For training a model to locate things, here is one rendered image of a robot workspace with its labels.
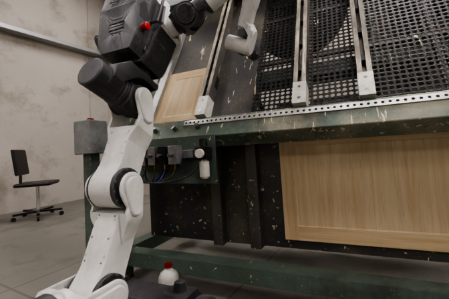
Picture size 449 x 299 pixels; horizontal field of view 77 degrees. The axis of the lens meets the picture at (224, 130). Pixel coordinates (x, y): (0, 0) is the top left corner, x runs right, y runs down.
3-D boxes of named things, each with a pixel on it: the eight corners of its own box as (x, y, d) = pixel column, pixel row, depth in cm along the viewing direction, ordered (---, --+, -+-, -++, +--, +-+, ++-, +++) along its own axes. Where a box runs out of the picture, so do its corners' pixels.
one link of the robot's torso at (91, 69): (97, 81, 93) (111, 40, 100) (70, 87, 98) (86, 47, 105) (150, 119, 115) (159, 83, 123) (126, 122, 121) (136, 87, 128)
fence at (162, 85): (147, 129, 168) (143, 125, 165) (184, 25, 217) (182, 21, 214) (154, 128, 166) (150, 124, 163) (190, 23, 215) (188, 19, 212)
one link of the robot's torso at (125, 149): (113, 207, 92) (135, 79, 106) (77, 205, 99) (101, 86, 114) (144, 209, 105) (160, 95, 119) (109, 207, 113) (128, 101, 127)
